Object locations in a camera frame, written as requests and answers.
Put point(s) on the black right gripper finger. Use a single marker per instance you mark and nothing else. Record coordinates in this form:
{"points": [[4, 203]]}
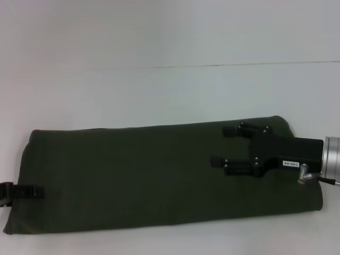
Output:
{"points": [[231, 132], [219, 162]]}

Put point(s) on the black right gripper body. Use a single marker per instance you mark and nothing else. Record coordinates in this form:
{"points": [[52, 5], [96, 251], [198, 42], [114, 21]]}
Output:
{"points": [[287, 154]]}

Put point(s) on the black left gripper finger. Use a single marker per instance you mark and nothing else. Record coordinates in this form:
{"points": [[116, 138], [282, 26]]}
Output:
{"points": [[29, 192]]}

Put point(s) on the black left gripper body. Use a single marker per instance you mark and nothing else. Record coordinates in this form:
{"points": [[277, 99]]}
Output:
{"points": [[4, 194]]}

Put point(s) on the dark green FREE! t-shirt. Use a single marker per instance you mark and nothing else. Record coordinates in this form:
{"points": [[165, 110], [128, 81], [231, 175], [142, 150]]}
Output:
{"points": [[132, 172]]}

